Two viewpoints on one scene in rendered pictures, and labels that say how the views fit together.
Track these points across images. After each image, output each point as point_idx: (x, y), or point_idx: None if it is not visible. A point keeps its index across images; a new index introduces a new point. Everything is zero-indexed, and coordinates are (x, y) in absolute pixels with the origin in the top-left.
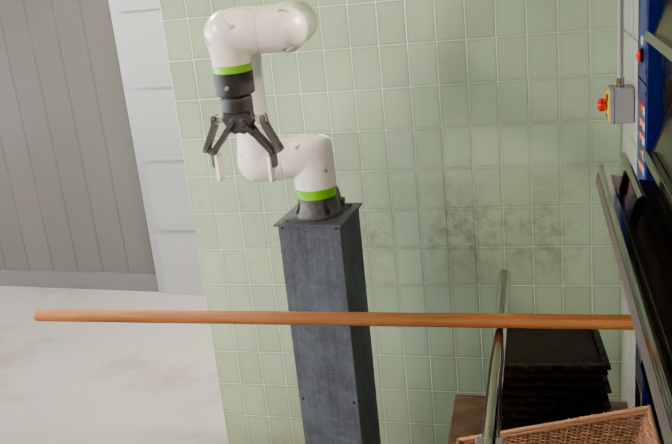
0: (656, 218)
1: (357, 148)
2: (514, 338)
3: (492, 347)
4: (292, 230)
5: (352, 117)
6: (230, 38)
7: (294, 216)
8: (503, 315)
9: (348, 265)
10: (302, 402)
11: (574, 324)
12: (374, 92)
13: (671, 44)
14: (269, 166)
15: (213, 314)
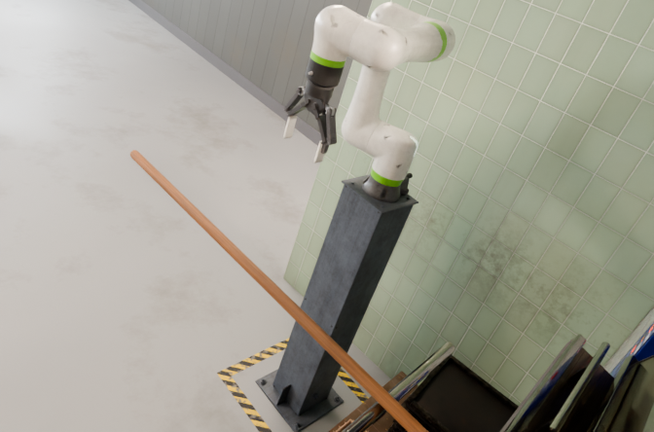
0: None
1: (456, 156)
2: (446, 381)
3: (356, 420)
4: (351, 193)
5: (466, 131)
6: (329, 34)
7: (362, 182)
8: (389, 399)
9: (376, 240)
10: (304, 301)
11: None
12: (492, 123)
13: None
14: (317, 150)
15: (214, 232)
